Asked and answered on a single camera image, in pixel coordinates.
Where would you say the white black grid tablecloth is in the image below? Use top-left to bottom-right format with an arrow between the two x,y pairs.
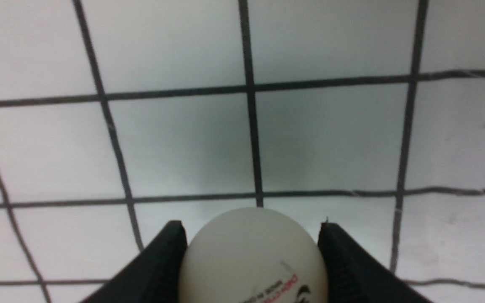
0,0 -> 485,303

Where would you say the white ball with logo bottom-left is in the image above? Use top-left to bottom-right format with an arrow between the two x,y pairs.
178,208 -> 329,303

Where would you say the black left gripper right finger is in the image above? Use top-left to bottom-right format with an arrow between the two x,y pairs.
317,223 -> 430,303

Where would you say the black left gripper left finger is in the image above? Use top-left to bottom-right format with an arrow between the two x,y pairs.
83,221 -> 187,303

